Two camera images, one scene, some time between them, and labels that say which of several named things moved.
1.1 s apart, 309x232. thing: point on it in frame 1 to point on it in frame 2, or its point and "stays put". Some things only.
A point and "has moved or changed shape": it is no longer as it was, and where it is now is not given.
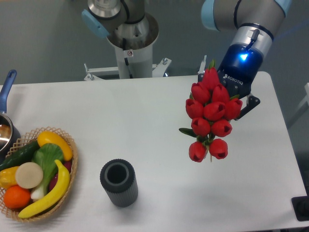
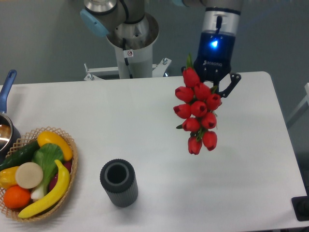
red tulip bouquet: x=212 y=109 has moved or changed shape
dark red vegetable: x=67 y=165 stays put
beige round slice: x=29 y=175 stays put
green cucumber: x=24 y=154 stays put
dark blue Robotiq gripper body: x=241 y=64 to x=215 y=53
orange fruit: x=17 y=197 stays put
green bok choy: x=45 y=155 stays put
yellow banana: x=55 y=195 stays put
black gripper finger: x=252 y=102 to x=235 y=78
